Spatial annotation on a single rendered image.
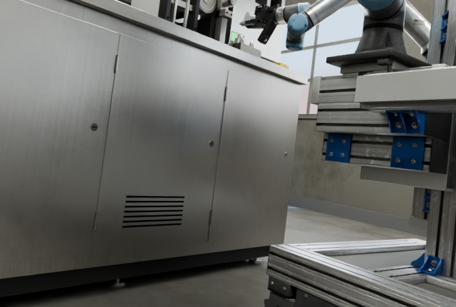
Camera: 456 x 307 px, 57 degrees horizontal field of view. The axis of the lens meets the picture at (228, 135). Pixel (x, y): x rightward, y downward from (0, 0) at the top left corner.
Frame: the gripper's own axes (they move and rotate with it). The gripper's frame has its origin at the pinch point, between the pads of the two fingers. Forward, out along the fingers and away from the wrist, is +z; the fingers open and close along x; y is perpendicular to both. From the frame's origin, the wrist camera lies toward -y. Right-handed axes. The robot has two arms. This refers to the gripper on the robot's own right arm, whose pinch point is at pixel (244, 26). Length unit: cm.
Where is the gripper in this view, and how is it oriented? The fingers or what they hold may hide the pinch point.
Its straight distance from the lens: 205.3
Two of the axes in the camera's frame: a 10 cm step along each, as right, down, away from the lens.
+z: -7.3, -0.6, 6.8
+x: -6.8, -0.9, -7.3
